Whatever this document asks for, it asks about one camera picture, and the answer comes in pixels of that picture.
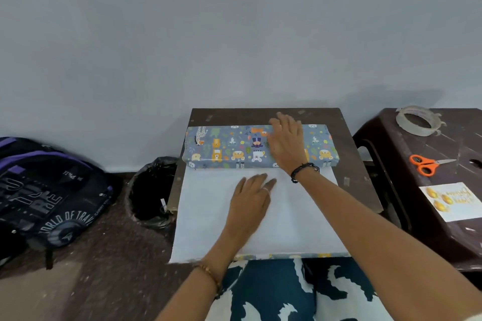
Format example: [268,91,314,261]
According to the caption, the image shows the blue animal-print wrapping paper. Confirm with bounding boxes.
[168,124,351,264]

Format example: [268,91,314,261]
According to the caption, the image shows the orange handled scissors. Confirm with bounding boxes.
[409,154,457,178]

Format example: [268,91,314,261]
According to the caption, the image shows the teal white patterned trousers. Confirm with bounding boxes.
[205,256,394,321]

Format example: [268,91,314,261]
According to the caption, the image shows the black cord bracelet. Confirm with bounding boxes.
[290,163,321,184]

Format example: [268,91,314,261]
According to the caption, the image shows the person's right hand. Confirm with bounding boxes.
[266,112,311,177]

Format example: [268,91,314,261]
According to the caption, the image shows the clear tape roll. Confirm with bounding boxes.
[395,105,447,137]

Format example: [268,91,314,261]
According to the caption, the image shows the white card with gold stickers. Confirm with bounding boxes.
[419,182,482,223]

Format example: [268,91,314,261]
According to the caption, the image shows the person's right forearm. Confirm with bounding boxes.
[292,165,482,321]

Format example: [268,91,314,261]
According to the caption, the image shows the person's left hand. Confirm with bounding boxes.
[220,173,278,246]

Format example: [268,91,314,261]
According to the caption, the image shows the small brown wooden table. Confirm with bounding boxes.
[167,107,385,216]

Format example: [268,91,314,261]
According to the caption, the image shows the brown beaded bracelet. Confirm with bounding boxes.
[194,262,223,299]

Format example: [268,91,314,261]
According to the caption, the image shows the person's left forearm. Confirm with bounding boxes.
[156,232,248,321]

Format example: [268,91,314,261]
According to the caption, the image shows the black purple backpack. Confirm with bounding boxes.
[0,137,115,271]

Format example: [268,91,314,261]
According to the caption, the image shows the brown plastic stool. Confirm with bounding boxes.
[352,107,482,272]

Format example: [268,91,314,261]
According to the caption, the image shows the black trash bin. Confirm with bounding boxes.
[124,156,181,229]

